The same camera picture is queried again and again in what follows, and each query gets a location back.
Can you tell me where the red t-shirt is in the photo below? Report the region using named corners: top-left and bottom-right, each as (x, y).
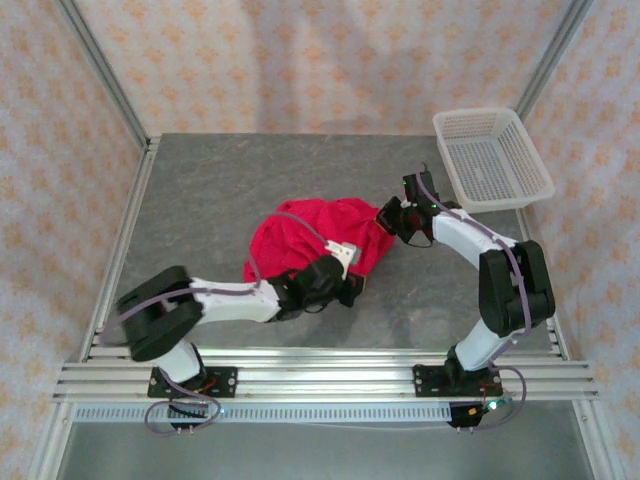
top-left (243, 197), bottom-right (397, 296)

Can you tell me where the white perforated plastic basket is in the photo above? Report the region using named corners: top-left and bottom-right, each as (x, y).
top-left (431, 106), bottom-right (557, 215)

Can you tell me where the black controller box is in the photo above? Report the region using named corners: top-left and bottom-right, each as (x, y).
top-left (447, 398), bottom-right (514, 431)
top-left (167, 402), bottom-right (210, 432)

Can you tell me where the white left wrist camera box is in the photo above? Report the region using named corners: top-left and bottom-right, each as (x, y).
top-left (324, 241), bottom-right (362, 266)

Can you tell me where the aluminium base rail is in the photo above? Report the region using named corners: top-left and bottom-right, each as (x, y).
top-left (52, 347), bottom-right (601, 401)

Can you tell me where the white slotted cable duct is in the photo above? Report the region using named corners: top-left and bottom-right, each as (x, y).
top-left (72, 402), bottom-right (454, 425)

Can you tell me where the aluminium table side rail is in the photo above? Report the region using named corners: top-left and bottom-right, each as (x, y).
top-left (27, 137), bottom-right (162, 480)
top-left (517, 207), bottom-right (621, 480)

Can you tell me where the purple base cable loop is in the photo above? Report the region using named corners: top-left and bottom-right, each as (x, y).
top-left (144, 385), bottom-right (225, 437)
top-left (474, 367), bottom-right (526, 431)

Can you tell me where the aluminium frame post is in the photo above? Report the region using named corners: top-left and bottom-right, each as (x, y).
top-left (52, 0), bottom-right (154, 151)
top-left (513, 0), bottom-right (597, 120)

